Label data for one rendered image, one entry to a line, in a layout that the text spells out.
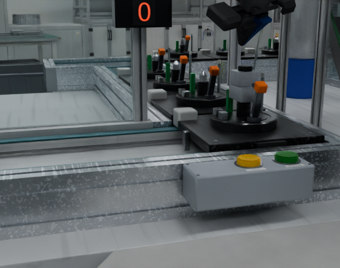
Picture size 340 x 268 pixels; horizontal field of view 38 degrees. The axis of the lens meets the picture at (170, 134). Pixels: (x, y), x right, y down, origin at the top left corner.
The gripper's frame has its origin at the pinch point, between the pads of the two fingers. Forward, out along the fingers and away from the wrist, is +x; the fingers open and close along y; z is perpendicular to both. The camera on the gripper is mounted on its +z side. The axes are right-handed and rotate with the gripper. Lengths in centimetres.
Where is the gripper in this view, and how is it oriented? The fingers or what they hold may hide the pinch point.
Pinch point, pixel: (245, 30)
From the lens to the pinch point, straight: 102.3
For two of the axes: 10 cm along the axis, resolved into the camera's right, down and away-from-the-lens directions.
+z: -5.5, -6.6, 5.1
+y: -8.2, 3.2, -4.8
